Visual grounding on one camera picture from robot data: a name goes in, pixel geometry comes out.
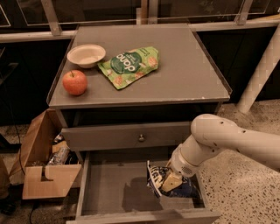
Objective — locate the grey drawer cabinet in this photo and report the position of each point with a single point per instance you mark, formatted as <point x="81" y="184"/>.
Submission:
<point x="186" y="84"/>

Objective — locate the metal railing frame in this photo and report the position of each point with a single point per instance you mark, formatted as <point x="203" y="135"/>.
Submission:
<point x="28" y="20"/>

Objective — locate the brown cardboard box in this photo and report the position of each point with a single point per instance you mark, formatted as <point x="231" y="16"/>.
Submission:
<point x="55" y="181"/>

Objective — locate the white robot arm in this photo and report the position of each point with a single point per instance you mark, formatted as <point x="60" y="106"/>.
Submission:
<point x="210" y="135"/>

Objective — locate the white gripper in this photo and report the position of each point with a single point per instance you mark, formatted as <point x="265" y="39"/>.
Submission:
<point x="181" y="164"/>

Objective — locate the grey top drawer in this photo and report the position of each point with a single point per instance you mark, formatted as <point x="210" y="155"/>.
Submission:
<point x="125" y="136"/>

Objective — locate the green snack bag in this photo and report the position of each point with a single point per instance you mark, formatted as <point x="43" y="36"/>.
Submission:
<point x="128" y="67"/>

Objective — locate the white paper bowl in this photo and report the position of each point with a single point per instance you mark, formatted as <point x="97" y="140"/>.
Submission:
<point x="86" y="56"/>

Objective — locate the blue chip bag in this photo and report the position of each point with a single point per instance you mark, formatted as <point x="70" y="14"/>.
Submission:
<point x="156" y="176"/>

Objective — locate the white slanted pole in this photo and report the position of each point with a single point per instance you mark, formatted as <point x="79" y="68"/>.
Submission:
<point x="262" y="72"/>

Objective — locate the round metal drawer knob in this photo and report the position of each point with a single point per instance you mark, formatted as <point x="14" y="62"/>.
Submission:
<point x="141" y="138"/>

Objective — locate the clutter inside cardboard box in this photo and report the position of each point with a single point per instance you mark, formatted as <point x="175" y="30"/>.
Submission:
<point x="61" y="153"/>

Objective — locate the open grey middle drawer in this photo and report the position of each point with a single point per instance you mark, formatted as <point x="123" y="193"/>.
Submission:
<point x="113" y="191"/>

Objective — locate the red apple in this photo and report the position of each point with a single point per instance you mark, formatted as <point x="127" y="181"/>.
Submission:
<point x="75" y="82"/>

